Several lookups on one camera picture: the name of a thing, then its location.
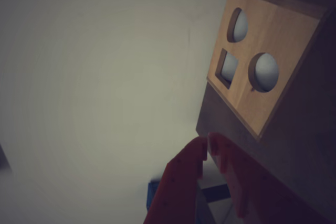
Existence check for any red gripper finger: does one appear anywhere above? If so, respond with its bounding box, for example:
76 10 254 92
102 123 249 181
207 131 336 224
143 136 208 224

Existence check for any wooden shape sorter box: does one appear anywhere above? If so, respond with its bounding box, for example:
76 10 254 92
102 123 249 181
195 0 336 219

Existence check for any blue clamp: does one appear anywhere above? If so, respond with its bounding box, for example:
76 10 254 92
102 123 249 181
145 180 160 211

